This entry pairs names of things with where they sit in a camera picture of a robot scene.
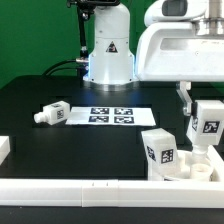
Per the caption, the white round stool seat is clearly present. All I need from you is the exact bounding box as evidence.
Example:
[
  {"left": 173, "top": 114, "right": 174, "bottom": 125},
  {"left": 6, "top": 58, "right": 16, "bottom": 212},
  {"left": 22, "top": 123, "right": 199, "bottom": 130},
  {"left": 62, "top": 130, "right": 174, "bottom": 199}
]
[{"left": 147, "top": 149, "right": 214, "bottom": 183}]

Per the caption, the white block left edge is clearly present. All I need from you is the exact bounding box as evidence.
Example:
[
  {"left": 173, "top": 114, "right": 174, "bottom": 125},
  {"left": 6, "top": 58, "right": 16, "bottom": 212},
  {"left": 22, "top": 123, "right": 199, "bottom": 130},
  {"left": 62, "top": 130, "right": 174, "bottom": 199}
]
[{"left": 0, "top": 136, "right": 10, "bottom": 165}]

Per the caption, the black cable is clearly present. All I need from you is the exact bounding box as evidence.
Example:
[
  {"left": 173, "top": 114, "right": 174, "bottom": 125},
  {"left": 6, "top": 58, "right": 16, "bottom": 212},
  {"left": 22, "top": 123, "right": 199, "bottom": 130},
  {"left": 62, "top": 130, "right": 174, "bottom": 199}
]
[{"left": 41, "top": 59, "right": 88, "bottom": 78}]

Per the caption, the white obstacle fence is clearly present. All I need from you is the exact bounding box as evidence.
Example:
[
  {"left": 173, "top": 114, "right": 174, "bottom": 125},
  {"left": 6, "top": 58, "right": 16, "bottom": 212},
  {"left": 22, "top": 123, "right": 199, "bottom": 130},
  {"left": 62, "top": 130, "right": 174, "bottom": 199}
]
[{"left": 0, "top": 147, "right": 224, "bottom": 208}]

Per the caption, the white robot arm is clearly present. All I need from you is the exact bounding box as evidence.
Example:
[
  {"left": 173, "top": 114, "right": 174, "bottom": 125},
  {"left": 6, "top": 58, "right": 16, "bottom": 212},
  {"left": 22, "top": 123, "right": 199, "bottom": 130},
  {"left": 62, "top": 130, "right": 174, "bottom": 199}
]
[{"left": 84, "top": 0, "right": 224, "bottom": 114}]

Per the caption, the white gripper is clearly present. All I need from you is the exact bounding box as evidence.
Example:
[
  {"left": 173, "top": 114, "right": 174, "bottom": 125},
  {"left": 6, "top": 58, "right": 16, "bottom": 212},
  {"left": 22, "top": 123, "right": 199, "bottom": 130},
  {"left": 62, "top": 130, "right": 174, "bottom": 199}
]
[{"left": 135, "top": 22, "right": 224, "bottom": 116}]

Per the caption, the white paper marker sheet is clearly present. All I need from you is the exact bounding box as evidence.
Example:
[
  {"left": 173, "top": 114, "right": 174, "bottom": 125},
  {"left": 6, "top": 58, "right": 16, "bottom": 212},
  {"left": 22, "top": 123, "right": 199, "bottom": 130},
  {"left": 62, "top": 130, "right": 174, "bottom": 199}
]
[{"left": 66, "top": 107, "right": 156, "bottom": 126}]

